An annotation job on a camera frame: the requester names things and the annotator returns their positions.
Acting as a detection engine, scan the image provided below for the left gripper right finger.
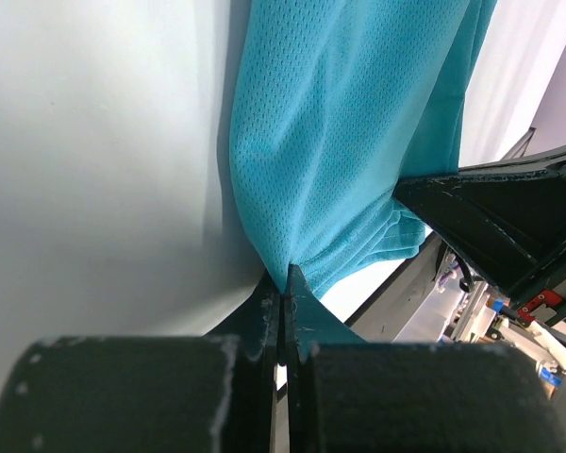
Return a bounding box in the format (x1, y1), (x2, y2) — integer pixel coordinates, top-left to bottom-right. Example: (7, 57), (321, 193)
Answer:
(282, 265), (566, 452)

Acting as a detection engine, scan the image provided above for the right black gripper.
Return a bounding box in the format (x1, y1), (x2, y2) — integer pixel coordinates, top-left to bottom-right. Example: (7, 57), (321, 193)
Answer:
(394, 145), (566, 326)

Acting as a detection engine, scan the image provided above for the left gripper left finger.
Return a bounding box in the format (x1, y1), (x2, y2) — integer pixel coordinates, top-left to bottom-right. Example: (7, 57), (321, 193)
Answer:
(0, 277), (280, 452)

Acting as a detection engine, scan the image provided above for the teal t shirt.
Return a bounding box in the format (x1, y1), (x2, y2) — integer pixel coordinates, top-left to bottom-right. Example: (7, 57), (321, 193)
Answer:
(229, 1), (495, 296)

